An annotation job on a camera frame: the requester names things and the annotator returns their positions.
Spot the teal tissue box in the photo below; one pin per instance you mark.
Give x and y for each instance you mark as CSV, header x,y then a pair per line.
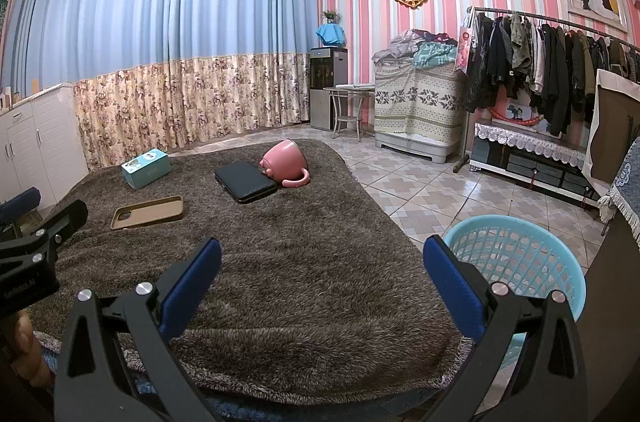
x,y
145,169

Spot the small metal side table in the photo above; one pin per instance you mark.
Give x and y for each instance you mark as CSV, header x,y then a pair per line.
x,y
350,89

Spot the tan phone case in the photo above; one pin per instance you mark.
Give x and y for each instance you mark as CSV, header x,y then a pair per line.
x,y
147,213

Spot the small potted plant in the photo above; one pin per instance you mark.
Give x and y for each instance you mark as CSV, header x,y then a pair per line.
x,y
331,15

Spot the white lace cloth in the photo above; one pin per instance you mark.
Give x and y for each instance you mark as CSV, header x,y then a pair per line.
x,y
530,140

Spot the small photo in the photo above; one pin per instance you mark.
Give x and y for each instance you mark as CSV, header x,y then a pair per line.
x,y
519,110

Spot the dark wooden furniture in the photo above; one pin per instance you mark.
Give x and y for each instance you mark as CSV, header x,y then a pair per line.
x,y
615,302

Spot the white cabinet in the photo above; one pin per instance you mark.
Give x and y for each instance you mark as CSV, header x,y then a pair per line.
x,y
45,137

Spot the light blue plastic basket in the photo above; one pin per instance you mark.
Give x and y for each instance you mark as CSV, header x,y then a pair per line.
x,y
525,252

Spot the white framed dark panel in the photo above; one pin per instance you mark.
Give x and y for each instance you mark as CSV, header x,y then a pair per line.
x,y
615,127

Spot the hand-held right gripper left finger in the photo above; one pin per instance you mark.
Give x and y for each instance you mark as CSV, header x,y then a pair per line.
x,y
192,277

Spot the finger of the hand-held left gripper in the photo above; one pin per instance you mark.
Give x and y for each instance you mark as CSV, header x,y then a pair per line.
x,y
65,217
22,198

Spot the low dark cabinet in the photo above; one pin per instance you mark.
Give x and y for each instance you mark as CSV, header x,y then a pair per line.
x,y
530,167

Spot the pink mug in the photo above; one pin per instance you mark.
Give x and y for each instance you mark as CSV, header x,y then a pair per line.
x,y
285,157

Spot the person's left hand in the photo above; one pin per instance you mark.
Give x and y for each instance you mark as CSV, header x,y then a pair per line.
x,y
30,352

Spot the pile of clothes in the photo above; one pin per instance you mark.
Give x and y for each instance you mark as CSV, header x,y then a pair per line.
x,y
415,45

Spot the black zip case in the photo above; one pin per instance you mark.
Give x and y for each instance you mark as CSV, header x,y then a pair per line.
x,y
245,182

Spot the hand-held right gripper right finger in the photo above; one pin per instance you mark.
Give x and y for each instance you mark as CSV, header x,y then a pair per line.
x,y
452,282

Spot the blue patterned fringed cloth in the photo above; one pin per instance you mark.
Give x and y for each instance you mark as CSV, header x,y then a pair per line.
x,y
627,182

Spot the row of hanging clothes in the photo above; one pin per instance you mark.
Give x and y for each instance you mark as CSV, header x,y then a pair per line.
x,y
550,67

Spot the grey water dispenser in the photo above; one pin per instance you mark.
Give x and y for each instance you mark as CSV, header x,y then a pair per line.
x,y
325,102

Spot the cabinet under patterned cloth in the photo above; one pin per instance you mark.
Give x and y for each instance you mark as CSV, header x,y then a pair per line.
x,y
415,102

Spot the blue and floral curtain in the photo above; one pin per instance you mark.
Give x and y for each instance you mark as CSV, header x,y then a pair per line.
x,y
150,17

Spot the pink hanging bag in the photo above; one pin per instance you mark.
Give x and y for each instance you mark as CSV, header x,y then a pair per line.
x,y
463,47

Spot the red curved object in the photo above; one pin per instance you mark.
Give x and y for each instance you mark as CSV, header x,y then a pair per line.
x,y
500,116

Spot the metal clothes rack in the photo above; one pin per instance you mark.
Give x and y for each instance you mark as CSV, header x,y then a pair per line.
x,y
463,127

